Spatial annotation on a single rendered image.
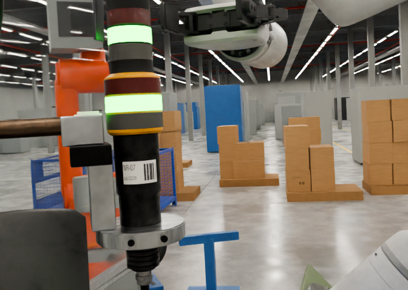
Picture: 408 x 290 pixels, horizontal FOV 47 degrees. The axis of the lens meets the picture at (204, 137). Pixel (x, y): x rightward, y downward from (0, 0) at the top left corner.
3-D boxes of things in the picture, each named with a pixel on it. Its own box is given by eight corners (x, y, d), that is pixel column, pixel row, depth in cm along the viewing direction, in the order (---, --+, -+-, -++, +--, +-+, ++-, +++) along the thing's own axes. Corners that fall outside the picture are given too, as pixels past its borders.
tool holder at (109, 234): (68, 259, 32) (59, 116, 32) (69, 235, 39) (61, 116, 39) (195, 243, 35) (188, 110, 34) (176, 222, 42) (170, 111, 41)
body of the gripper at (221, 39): (277, 54, 68) (258, 45, 57) (209, 61, 72) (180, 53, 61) (274, 2, 68) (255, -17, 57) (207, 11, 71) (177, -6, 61)
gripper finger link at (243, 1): (277, 26, 57) (264, 16, 51) (251, 29, 58) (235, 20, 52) (275, -1, 57) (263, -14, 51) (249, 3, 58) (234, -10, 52)
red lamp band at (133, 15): (108, 23, 34) (107, 6, 34) (105, 31, 38) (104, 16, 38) (154, 23, 35) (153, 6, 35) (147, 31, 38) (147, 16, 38)
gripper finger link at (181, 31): (215, 36, 63) (203, 30, 58) (181, 39, 64) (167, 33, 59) (214, 14, 63) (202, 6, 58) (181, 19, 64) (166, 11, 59)
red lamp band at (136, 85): (106, 94, 34) (105, 77, 34) (102, 97, 38) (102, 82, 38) (166, 92, 35) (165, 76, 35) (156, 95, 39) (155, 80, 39)
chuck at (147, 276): (136, 287, 37) (135, 257, 37) (135, 281, 38) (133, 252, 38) (154, 285, 37) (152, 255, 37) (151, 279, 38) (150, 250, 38)
